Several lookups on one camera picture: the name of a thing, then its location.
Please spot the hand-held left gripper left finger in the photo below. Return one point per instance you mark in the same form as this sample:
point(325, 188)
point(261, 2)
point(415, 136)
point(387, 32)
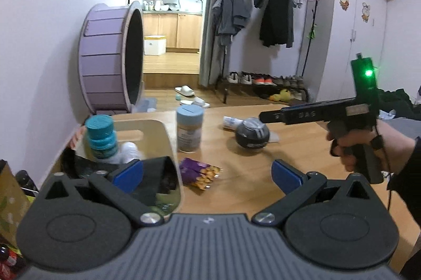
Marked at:
point(128, 174)

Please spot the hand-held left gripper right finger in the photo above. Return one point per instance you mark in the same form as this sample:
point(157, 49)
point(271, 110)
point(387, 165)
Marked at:
point(286, 174)

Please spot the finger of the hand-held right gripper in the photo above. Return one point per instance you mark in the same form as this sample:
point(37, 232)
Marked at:
point(274, 116)

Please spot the white rounded object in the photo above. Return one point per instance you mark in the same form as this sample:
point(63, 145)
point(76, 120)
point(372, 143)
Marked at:
point(128, 151)

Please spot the black plastic bag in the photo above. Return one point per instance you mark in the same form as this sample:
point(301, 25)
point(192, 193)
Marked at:
point(164, 174)

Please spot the small white tube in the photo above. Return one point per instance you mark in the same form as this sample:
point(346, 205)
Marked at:
point(230, 122)

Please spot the cream plastic basket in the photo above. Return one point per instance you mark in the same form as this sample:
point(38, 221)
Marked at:
point(154, 135)

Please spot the zip bag of green gum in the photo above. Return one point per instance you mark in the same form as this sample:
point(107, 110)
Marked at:
point(167, 201)

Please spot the teal plastic bottle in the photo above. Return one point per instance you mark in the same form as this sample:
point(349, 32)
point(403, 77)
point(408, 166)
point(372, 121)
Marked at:
point(98, 135)

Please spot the purple snack packet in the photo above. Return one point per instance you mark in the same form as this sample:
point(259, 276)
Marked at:
point(194, 173)

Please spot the toothpick jar with blue lid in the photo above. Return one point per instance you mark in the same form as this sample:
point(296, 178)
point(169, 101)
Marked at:
point(189, 132)

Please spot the person's right forearm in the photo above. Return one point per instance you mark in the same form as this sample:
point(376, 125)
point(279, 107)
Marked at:
point(408, 194)

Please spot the person's right hand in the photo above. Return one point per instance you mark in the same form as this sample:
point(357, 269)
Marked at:
point(394, 148)

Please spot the yellow duck plush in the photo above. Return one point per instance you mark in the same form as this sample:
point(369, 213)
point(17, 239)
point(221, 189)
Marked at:
point(281, 95)

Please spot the black clothes pile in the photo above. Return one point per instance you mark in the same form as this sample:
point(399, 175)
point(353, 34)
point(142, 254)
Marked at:
point(401, 102)

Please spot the row of shoes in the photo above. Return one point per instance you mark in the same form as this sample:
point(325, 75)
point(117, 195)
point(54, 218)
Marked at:
point(246, 79)

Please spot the black coat rack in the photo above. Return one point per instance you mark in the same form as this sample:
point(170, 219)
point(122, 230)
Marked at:
point(224, 92)

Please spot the white wardrobe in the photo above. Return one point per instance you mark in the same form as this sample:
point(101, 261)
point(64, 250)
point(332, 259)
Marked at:
point(332, 53)

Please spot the white slipper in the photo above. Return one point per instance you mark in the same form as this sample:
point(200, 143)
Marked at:
point(194, 102)
point(185, 91)

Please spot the grey curtain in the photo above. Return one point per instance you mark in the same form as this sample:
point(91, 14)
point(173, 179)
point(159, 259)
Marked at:
point(207, 63)

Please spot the green hanging item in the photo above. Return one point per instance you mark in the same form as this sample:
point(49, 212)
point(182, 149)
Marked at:
point(312, 32)

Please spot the black hanging jacket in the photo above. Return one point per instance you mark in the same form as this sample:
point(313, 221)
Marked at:
point(276, 17)

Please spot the grey hanging clothing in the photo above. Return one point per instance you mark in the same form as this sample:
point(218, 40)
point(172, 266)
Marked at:
point(232, 13)

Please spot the purple cat wheel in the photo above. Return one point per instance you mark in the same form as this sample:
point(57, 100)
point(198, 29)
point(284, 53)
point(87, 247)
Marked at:
point(98, 63)

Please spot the brown cardboard box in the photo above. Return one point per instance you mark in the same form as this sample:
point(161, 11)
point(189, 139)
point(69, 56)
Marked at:
point(10, 201)

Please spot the wooden kitchen cabinets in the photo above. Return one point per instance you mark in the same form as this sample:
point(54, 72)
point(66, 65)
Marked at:
point(187, 32)

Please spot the white foam box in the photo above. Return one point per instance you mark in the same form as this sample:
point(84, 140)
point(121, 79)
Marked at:
point(154, 46)

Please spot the cola bottles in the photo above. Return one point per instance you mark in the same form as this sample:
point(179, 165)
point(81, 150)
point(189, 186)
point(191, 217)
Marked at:
point(10, 258)

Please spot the white kitchen dishes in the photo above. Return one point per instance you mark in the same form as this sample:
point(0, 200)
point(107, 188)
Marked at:
point(161, 5)

